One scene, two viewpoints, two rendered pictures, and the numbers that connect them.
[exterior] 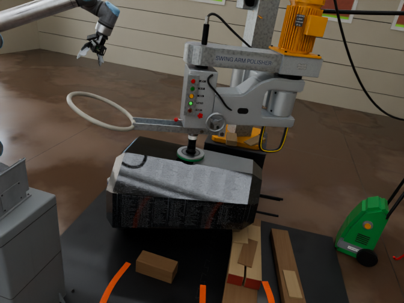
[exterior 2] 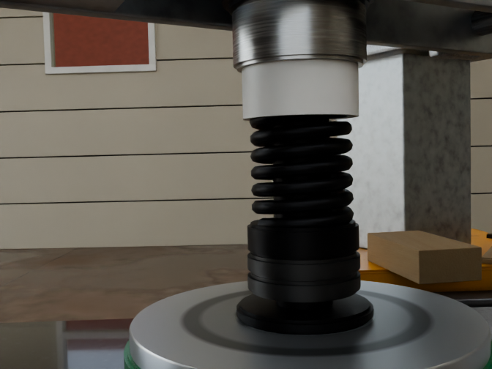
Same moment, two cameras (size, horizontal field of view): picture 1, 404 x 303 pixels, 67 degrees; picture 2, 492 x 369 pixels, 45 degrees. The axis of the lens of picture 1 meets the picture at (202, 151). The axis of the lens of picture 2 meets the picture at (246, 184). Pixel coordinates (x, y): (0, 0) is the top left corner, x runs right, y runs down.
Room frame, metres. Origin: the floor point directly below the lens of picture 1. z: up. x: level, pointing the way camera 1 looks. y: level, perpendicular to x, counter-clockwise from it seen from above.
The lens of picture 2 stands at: (1.82, 0.19, 0.98)
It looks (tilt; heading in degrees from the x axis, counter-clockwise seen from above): 3 degrees down; 350
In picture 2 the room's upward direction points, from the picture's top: 1 degrees counter-clockwise
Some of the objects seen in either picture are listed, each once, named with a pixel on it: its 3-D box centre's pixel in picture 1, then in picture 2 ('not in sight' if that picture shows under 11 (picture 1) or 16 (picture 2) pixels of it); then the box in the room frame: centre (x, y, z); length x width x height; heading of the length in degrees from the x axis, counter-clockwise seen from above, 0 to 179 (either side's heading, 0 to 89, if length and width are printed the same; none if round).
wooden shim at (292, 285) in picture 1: (291, 284); not in sight; (1.72, -0.83, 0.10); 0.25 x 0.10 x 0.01; 1
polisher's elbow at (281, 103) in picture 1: (281, 100); not in sight; (2.33, -0.55, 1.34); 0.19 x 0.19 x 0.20
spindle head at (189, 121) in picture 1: (208, 98); not in sight; (2.19, 0.01, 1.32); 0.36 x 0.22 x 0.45; 104
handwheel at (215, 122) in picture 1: (214, 121); not in sight; (2.08, -0.06, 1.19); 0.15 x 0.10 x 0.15; 104
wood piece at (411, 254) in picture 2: (231, 139); (419, 254); (2.70, -0.26, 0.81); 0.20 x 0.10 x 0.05; 179
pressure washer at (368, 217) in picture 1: (370, 214); not in sight; (2.32, -1.57, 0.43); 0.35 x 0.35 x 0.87; 66
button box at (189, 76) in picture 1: (190, 95); not in sight; (2.04, 0.13, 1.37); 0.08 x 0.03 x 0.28; 104
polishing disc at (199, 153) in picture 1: (190, 152); (304, 323); (2.17, 0.09, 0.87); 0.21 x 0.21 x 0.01
